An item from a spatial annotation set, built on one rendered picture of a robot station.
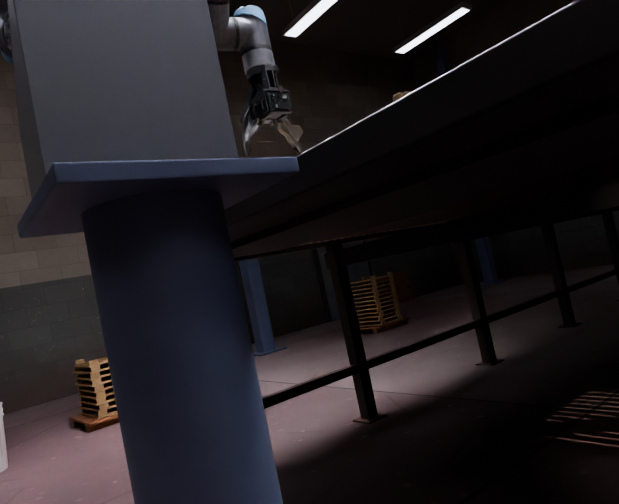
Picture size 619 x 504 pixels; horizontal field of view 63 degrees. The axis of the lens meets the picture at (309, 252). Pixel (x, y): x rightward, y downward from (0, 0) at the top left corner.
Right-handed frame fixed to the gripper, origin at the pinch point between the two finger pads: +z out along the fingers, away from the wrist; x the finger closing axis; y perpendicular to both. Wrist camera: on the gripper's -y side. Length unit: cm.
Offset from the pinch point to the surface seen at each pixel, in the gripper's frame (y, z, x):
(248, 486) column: 48, 51, -42
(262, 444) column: 47, 48, -38
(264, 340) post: -398, 89, 184
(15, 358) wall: -501, 51, -45
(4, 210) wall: -502, -103, -31
